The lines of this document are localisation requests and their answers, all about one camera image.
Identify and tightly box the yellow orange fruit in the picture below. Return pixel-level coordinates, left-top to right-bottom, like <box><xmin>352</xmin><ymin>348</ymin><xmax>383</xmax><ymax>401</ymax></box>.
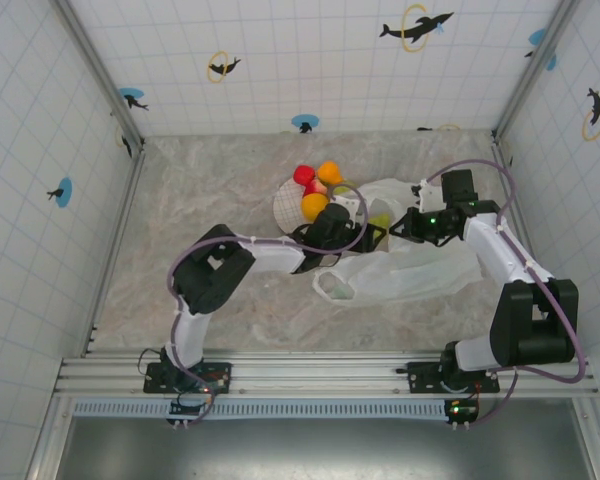
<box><xmin>299</xmin><ymin>192</ymin><xmax>330</xmax><ymax>220</ymax></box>

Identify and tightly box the white plastic bag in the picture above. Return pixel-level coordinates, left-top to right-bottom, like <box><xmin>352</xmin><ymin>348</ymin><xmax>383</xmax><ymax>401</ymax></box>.
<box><xmin>312</xmin><ymin>177</ymin><xmax>484</xmax><ymax>304</ymax></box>

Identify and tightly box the white checked paper plate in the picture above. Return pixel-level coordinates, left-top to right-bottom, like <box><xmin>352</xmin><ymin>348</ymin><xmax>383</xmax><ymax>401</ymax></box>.
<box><xmin>272</xmin><ymin>178</ymin><xmax>367</xmax><ymax>236</ymax></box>

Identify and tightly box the orange pear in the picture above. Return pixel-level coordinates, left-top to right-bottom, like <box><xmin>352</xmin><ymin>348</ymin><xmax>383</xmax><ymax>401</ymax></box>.
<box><xmin>317</xmin><ymin>160</ymin><xmax>345</xmax><ymax>187</ymax></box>

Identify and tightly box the blue circle dolphin sticker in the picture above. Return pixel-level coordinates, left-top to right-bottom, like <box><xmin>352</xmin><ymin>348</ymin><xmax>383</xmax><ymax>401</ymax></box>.
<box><xmin>523</xmin><ymin>27</ymin><xmax>558</xmax><ymax>72</ymax></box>
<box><xmin>118</xmin><ymin>87</ymin><xmax>150</xmax><ymax>112</ymax></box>
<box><xmin>291</xmin><ymin>113</ymin><xmax>320</xmax><ymax>135</ymax></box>
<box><xmin>46</xmin><ymin>176</ymin><xmax>74</xmax><ymax>208</ymax></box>

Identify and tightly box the right controller board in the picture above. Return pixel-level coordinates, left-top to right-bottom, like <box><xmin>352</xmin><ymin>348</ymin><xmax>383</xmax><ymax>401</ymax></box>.
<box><xmin>444</xmin><ymin>398</ymin><xmax>480</xmax><ymax>427</ymax></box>

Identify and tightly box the controller board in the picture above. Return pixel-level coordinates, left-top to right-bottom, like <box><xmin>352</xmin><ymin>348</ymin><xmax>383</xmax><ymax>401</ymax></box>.
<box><xmin>167</xmin><ymin>397</ymin><xmax>216</xmax><ymax>427</ymax></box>
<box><xmin>444</xmin><ymin>398</ymin><xmax>480</xmax><ymax>427</ymax></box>

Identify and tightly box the left controller board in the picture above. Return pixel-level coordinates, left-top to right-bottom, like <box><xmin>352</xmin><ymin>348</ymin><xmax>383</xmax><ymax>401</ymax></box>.
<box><xmin>167</xmin><ymin>397</ymin><xmax>216</xmax><ymax>427</ymax></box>

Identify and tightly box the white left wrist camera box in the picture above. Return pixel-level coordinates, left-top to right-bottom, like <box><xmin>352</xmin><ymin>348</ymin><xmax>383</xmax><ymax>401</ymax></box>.
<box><xmin>329</xmin><ymin>193</ymin><xmax>364</xmax><ymax>217</ymax></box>

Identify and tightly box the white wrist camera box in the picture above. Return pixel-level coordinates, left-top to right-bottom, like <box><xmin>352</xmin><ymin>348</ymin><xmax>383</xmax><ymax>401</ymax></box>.
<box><xmin>410</xmin><ymin>178</ymin><xmax>444</xmax><ymax>210</ymax></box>
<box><xmin>329</xmin><ymin>193</ymin><xmax>364</xmax><ymax>217</ymax></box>

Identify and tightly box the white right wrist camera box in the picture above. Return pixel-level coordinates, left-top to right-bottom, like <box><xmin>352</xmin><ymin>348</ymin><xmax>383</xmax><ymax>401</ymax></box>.
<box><xmin>410</xmin><ymin>178</ymin><xmax>444</xmax><ymax>210</ymax></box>

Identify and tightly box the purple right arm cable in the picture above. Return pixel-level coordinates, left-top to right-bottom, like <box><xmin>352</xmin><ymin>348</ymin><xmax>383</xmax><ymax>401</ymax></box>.
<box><xmin>422</xmin><ymin>157</ymin><xmax>589</xmax><ymax>429</ymax></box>

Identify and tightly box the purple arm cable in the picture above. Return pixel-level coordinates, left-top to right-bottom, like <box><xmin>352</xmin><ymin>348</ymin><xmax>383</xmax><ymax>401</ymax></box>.
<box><xmin>422</xmin><ymin>157</ymin><xmax>589</xmax><ymax>429</ymax></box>
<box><xmin>162</xmin><ymin>182</ymin><xmax>369</xmax><ymax>424</ymax></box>

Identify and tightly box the aluminium side rail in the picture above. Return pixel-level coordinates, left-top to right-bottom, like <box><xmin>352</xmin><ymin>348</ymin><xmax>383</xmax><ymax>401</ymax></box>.
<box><xmin>490</xmin><ymin>130</ymin><xmax>569</xmax><ymax>357</ymax></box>
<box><xmin>82</xmin><ymin>147</ymin><xmax>147</xmax><ymax>357</ymax></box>

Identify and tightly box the aluminium mounting rail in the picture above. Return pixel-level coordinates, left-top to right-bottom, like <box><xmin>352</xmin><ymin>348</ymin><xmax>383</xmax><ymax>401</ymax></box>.
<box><xmin>53</xmin><ymin>349</ymin><xmax>600</xmax><ymax>399</ymax></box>

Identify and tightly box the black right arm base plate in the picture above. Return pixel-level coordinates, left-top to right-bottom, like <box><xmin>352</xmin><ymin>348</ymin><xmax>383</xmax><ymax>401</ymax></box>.
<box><xmin>406</xmin><ymin>359</ymin><xmax>501</xmax><ymax>396</ymax></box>

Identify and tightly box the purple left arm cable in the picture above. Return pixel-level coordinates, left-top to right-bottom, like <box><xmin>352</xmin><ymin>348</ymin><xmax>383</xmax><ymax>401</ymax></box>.
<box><xmin>162</xmin><ymin>182</ymin><xmax>369</xmax><ymax>424</ymax></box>

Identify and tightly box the white slotted cable duct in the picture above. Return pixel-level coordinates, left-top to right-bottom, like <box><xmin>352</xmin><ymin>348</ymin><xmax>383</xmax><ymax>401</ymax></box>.
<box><xmin>72</xmin><ymin>399</ymin><xmax>454</xmax><ymax>419</ymax></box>

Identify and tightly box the aluminium corner post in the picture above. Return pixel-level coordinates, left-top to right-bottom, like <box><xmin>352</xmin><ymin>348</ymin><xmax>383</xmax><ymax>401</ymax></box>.
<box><xmin>493</xmin><ymin>0</ymin><xmax>581</xmax><ymax>140</ymax></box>
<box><xmin>49</xmin><ymin>0</ymin><xmax>145</xmax><ymax>151</ymax></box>

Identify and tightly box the small dolphin yellow ring sticker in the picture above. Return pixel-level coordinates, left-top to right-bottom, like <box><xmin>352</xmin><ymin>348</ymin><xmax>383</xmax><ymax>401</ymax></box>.
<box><xmin>207</xmin><ymin>50</ymin><xmax>243</xmax><ymax>84</ymax></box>
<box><xmin>581</xmin><ymin>87</ymin><xmax>600</xmax><ymax>142</ymax></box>
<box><xmin>114</xmin><ymin>124</ymin><xmax>134</xmax><ymax>159</ymax></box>

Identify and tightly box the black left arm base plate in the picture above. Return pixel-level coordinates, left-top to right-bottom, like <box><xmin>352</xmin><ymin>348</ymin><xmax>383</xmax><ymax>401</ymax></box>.
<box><xmin>143</xmin><ymin>360</ymin><xmax>233</xmax><ymax>396</ymax></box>

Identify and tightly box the large dolphin yellow ring sticker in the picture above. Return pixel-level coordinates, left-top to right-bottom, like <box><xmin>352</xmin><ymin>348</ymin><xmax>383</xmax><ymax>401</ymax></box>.
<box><xmin>378</xmin><ymin>3</ymin><xmax>455</xmax><ymax>54</ymax></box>

